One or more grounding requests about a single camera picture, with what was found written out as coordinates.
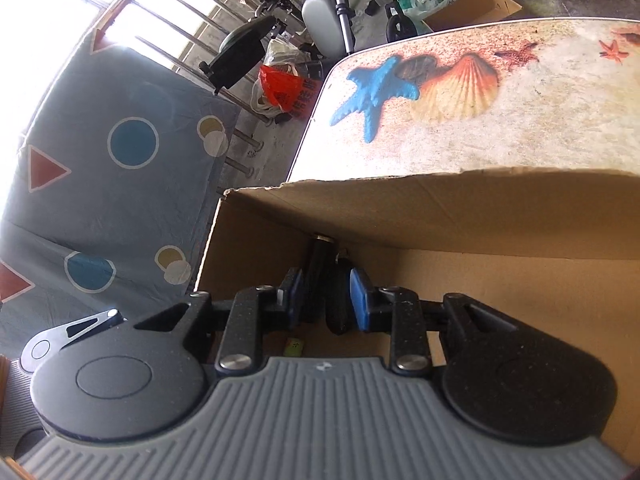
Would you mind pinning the grey wheelchair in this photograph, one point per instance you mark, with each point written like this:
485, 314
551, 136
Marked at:
345, 15

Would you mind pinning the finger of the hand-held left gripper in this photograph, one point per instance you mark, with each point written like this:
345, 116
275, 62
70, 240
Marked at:
111, 316

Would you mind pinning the red plastic bag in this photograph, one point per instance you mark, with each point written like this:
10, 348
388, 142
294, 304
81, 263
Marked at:
287, 92

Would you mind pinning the metal railing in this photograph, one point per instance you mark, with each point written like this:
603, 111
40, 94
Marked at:
245, 137

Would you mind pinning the small black container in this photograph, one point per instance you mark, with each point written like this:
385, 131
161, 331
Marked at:
339, 310

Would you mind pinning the black round object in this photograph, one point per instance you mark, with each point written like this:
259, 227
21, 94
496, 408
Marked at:
400, 22

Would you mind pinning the small cardboard box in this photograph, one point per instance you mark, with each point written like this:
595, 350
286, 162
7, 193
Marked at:
475, 7

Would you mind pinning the blue-grey geometric print blanket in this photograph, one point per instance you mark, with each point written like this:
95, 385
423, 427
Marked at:
150, 195

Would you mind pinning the wooden furniture piece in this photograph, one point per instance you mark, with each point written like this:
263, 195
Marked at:
4, 375

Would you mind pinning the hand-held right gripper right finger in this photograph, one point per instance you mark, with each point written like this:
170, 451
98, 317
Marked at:
360, 302

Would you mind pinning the yellow-green small tube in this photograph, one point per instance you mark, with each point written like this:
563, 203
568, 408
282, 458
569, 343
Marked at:
293, 347

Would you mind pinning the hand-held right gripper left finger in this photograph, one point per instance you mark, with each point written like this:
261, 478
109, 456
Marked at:
295, 300

